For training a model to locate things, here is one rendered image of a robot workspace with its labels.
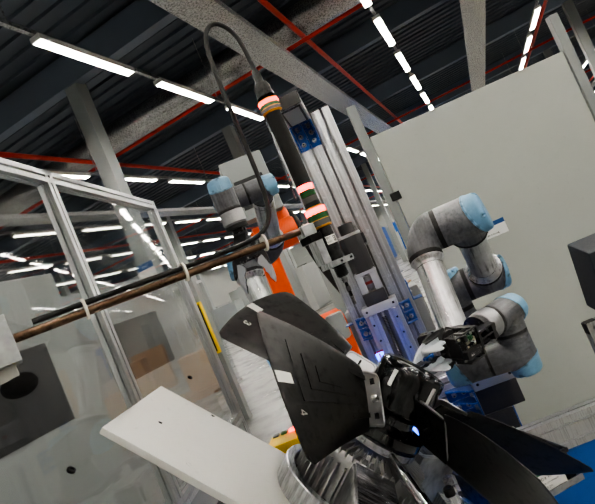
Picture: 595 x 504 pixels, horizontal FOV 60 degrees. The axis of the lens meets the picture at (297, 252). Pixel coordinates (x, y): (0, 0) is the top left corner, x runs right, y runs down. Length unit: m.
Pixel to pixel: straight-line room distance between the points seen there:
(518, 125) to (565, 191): 0.43
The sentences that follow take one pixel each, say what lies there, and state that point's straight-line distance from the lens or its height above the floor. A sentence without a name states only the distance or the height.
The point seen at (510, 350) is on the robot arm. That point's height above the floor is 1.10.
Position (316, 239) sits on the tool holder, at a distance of 1.01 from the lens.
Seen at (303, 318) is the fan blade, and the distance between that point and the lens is 1.07.
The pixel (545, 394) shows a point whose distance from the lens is 3.11.
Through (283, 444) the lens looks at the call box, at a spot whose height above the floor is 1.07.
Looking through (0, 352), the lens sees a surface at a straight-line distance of 0.83.
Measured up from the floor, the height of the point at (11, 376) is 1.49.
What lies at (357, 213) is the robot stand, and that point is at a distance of 2.01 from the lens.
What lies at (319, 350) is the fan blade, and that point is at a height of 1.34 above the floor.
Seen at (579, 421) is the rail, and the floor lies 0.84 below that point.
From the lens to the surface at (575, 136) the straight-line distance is 3.14.
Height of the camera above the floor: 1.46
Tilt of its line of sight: 3 degrees up
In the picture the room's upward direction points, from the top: 23 degrees counter-clockwise
